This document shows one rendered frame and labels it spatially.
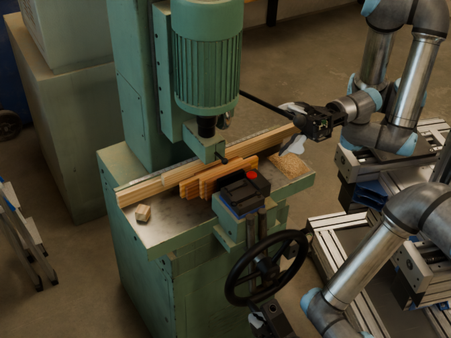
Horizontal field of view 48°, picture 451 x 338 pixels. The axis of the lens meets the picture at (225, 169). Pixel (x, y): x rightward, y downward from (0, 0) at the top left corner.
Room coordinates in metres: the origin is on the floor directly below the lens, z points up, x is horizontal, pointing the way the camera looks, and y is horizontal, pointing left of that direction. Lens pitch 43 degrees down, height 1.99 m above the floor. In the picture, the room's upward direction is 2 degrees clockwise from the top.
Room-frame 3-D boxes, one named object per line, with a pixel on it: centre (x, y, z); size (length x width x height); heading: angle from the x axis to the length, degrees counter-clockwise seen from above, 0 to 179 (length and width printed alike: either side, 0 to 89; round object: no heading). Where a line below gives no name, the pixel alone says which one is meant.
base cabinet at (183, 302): (1.25, 0.13, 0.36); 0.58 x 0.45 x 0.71; 34
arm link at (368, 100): (1.24, -0.39, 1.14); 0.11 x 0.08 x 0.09; 124
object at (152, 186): (1.18, 0.06, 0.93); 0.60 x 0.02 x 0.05; 124
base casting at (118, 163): (1.26, 0.13, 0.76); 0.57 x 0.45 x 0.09; 34
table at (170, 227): (1.07, -0.01, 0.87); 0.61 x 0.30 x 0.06; 124
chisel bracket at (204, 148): (1.17, 0.07, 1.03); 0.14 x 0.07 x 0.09; 34
